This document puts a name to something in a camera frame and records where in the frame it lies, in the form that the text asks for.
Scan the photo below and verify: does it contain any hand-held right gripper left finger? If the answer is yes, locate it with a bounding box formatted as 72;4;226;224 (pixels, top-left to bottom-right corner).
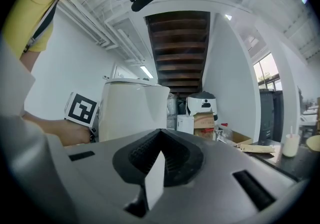
65;129;162;224

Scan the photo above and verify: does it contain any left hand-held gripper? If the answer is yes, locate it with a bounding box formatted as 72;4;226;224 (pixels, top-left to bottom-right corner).
63;89;101;143

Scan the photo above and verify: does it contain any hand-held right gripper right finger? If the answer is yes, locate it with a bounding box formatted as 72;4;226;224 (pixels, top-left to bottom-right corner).
139;129;297;224

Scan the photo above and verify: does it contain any cream white electric kettle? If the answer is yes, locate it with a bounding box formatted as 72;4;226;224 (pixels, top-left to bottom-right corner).
98;77;171;143

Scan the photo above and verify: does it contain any clear glass mug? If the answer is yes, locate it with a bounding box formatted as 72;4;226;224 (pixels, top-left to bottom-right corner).
214;127;225;141

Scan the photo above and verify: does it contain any white door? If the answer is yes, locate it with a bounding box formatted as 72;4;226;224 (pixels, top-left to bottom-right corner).
112;62;142;80

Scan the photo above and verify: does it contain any glass jar red lid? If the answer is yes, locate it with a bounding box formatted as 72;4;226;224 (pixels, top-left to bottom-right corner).
220;122;233;141

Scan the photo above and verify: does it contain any flat open cardboard box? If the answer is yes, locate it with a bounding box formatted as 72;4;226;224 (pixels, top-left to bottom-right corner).
231;130;253;147

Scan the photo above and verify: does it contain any brown paper packet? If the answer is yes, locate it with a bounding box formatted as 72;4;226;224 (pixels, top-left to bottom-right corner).
239;143;276;154

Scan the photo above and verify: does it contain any brown cardboard box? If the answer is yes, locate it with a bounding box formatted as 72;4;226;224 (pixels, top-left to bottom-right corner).
193;112;216;141

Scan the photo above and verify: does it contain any white box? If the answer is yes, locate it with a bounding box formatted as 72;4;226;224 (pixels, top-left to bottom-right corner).
176;114;195;135

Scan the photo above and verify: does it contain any plastic-wrapped robot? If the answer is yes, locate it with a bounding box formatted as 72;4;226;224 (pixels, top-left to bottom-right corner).
166;92;179;130

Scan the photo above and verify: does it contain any white and black robot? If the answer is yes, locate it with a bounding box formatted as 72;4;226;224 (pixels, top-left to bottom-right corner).
185;91;219;121

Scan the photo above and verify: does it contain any white cup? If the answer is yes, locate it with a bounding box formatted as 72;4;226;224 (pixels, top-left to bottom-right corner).
282;133;301;158

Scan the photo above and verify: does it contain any black cabinet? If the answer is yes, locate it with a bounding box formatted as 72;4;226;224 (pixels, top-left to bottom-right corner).
259;89;285;143

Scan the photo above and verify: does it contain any yellow shirt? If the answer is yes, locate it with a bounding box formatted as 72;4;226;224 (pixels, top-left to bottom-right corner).
2;0;60;60

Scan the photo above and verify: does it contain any round wooden table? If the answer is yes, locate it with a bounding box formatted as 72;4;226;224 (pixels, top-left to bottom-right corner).
306;134;320;152

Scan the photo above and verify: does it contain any dark wooden staircase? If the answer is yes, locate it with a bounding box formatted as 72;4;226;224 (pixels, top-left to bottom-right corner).
144;10;211;98

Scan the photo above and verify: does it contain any window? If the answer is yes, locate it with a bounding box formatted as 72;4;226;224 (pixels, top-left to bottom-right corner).
252;52;283;91

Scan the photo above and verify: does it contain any wall tube lamp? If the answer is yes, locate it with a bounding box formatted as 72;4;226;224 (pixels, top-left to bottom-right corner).
139;65;155;79

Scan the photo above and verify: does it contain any grey shoulder strap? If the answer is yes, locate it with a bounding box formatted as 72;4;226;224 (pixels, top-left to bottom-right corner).
22;0;60;55

